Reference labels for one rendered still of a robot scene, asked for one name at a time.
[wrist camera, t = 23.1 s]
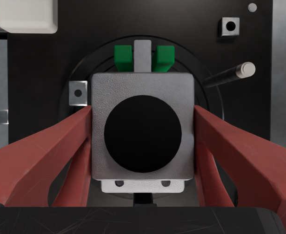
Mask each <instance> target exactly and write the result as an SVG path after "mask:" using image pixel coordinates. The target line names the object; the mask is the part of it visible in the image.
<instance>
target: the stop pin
mask: <svg viewBox="0 0 286 234"><path fill-rule="evenodd" d="M0 124H8V109H0Z"/></svg>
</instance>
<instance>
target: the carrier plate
mask: <svg viewBox="0 0 286 234"><path fill-rule="evenodd" d="M222 17H230V18H239V36H238V37H236V38H219V20H220V19H221V18H222ZM131 35H152V36H158V37H162V38H166V39H169V40H171V41H174V42H176V43H178V44H180V45H182V46H184V47H185V48H187V49H188V50H190V51H191V52H192V53H194V54H195V55H196V56H197V57H198V58H199V59H200V60H201V61H202V62H203V63H204V64H205V65H206V66H207V68H208V69H209V71H210V72H211V74H212V75H216V74H218V73H221V72H223V71H226V70H228V69H230V68H233V67H235V66H238V65H240V64H242V63H245V62H251V63H253V64H254V66H255V73H254V74H253V75H252V76H249V77H246V78H242V79H238V80H234V81H231V82H227V83H224V84H220V85H218V88H219V91H220V93H221V97H222V102H223V108H224V121H226V122H227V123H229V124H231V125H233V126H235V127H237V128H240V129H242V130H244V131H247V132H249V133H252V134H254V135H256V136H259V137H261V138H263V139H265V140H268V141H270V136H271V87H272V37H273V0H58V29H57V31H56V32H55V33H10V32H7V80H8V144H11V143H14V142H16V141H18V140H21V139H23V138H25V137H28V136H30V135H32V134H35V133H37V132H40V131H42V130H44V129H47V128H49V127H51V126H54V125H55V124H57V123H59V122H58V113H59V104H60V98H61V94H62V92H63V89H64V86H65V84H66V82H67V80H68V78H69V76H70V74H71V73H72V71H73V70H74V68H75V67H76V66H77V64H78V63H79V62H80V61H81V60H82V59H83V58H84V57H85V56H86V55H87V54H88V53H90V52H91V51H93V50H94V49H95V48H97V47H99V46H100V45H102V44H104V43H106V42H108V41H111V40H113V39H117V38H121V37H125V36H131ZM214 160H215V164H216V167H217V170H218V173H219V176H220V178H221V181H222V183H223V185H224V187H225V189H226V191H227V193H228V195H229V197H230V199H231V201H232V203H233V204H234V206H235V200H236V199H238V191H237V188H236V185H235V183H234V182H233V181H232V179H231V178H230V177H229V175H228V174H227V173H226V172H225V171H224V169H223V168H222V167H221V165H220V164H219V163H218V161H217V160H216V159H215V157H214ZM70 162H71V161H70V160H69V161H68V163H67V164H66V165H65V166H64V168H63V169H62V170H61V172H60V173H59V174H58V175H57V177H56V178H55V179H54V181H53V182H52V183H51V185H50V187H49V191H48V199H47V201H48V206H49V207H51V206H52V204H53V202H54V200H55V198H56V196H57V194H58V192H59V191H60V189H61V187H62V185H63V182H64V180H65V177H66V175H67V172H68V168H69V165H70ZM153 203H156V204H157V206H158V207H199V200H198V194H197V188H196V182H195V181H194V182H192V183H191V184H190V185H188V186H187V187H185V188H184V190H183V192H180V193H174V194H172V195H169V196H166V197H162V198H159V199H153ZM86 207H133V200H129V199H124V198H120V197H116V196H114V195H110V194H108V193H105V192H102V190H100V189H98V188H97V187H95V186H94V185H92V184H91V183H90V185H89V191H88V197H87V203H86Z"/></svg>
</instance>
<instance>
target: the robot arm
mask: <svg viewBox="0 0 286 234"><path fill-rule="evenodd" d="M194 152H195V174H194V176H195V182H196V188H197V194H198V200H199V207H86V203H87V197H88V191H89V185H90V180H91V105H88V106H86V107H84V108H82V109H81V110H79V111H77V112H76V113H74V114H72V115H71V116H69V117H67V118H66V119H64V120H62V121H61V122H59V123H57V124H55V125H54V126H51V127H49V128H47V129H44V130H42V131H40V132H37V133H35V134H32V135H30V136H28V137H25V138H23V139H21V140H18V141H16V142H14V143H11V144H9V145H7V146H4V147H2V148H0V234H286V148H285V147H282V146H280V145H277V144H275V143H273V142H270V141H268V140H265V139H263V138H261V137H259V136H256V135H254V134H252V133H249V132H247V131H244V130H242V129H240V128H237V127H235V126H233V125H231V124H229V123H227V122H226V121H224V120H222V119H220V118H219V117H217V116H215V115H214V114H212V113H210V112H209V111H207V110H205V109H204V108H202V107H200V106H198V105H194ZM71 157H72V159H71ZM214 157H215V159H216V160H217V161H218V163H219V164H220V165H221V167H222V168H223V169H224V171H225V172H226V173H227V174H228V175H229V177H230V178H231V179H232V181H233V182H234V183H235V185H236V188H237V191H238V205H237V207H235V206H234V204H233V203H232V201H231V199H230V197H229V195H228V193H227V191H226V189H225V187H224V185H223V183H222V181H221V178H220V176H219V173H218V170H217V167H216V164H215V160H214ZM70 159H71V162H70V165H69V168H68V172H67V175H66V177H65V180H64V182H63V185H62V187H61V189H60V191H59V192H58V194H57V196H56V198H55V200H54V202H53V204H52V206H51V207H49V206H48V201H47V199H48V191H49V187H50V185H51V183H52V182H53V181H54V179H55V178H56V177H57V175H58V174H59V173H60V172H61V170H62V169H63V168H64V166H65V165H66V164H67V163H68V161H69V160H70Z"/></svg>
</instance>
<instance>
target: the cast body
mask: <svg viewBox="0 0 286 234"><path fill-rule="evenodd" d="M194 174H195V152H194V78H193V75H192V74H190V73H188V72H152V42H151V40H135V41H134V72H98V73H96V74H94V75H93V77H92V79H91V175H92V178H93V179H95V180H98V181H101V190H102V192H105V193H180V192H183V190H184V188H185V181H188V180H190V179H193V176H194Z"/></svg>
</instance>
